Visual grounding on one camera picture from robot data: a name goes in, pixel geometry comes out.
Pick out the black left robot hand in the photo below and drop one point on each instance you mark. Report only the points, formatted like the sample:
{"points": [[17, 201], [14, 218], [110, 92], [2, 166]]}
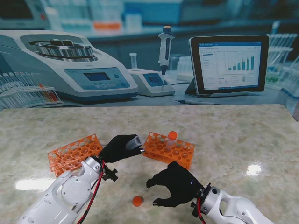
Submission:
{"points": [[114, 149]]}

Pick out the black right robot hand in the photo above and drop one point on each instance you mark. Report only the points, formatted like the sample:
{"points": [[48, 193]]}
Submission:
{"points": [[180, 186]]}

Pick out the clear plastic test tube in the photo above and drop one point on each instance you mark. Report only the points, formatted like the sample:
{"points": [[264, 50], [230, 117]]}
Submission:
{"points": [[134, 142], [171, 144]]}

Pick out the orange tube cap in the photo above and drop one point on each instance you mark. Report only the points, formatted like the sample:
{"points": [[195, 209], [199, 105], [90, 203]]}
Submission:
{"points": [[172, 135], [137, 201]]}

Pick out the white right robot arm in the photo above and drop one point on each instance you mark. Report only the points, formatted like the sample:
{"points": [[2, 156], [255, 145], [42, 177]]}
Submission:
{"points": [[233, 207]]}

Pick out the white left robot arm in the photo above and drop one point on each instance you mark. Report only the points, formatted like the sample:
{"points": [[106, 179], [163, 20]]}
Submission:
{"points": [[65, 196]]}

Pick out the orange test tube rack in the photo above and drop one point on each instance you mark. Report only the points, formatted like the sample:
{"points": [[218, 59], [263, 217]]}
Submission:
{"points": [[172, 149], [72, 154]]}

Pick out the printed laboratory backdrop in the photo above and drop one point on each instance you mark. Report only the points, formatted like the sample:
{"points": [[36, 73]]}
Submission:
{"points": [[149, 46]]}

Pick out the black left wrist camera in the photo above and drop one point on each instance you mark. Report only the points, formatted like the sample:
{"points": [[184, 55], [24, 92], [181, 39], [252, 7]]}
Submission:
{"points": [[109, 175]]}

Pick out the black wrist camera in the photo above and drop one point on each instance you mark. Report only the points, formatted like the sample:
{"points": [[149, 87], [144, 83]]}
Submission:
{"points": [[109, 175], [195, 208]]}

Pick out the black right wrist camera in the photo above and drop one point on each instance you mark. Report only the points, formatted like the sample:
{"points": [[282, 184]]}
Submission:
{"points": [[195, 208]]}

